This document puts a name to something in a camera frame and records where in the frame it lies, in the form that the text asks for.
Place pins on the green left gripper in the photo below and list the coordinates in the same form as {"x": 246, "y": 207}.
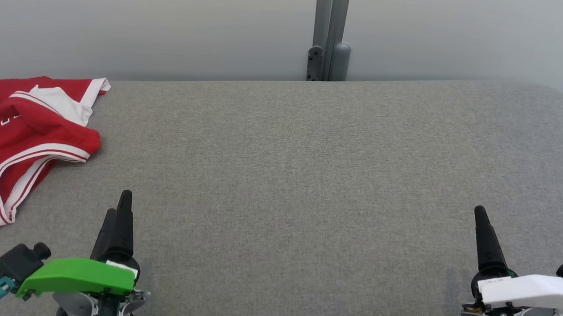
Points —
{"x": 76, "y": 275}

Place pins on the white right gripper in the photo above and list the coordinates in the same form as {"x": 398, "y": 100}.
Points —
{"x": 527, "y": 290}

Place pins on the red jersey with lettering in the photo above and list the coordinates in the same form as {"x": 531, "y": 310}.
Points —
{"x": 37, "y": 134}

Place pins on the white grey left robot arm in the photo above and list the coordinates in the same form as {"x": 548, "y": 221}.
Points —
{"x": 71, "y": 312}

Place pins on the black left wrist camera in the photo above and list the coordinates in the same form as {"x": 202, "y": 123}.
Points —
{"x": 19, "y": 260}

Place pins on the grey cylindrical post cap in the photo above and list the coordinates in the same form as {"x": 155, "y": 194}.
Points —
{"x": 340, "y": 62}

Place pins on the dark grey hinge bracket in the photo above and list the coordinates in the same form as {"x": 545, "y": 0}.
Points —
{"x": 314, "y": 62}

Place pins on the grey metal wall post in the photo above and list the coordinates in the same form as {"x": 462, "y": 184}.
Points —
{"x": 331, "y": 16}

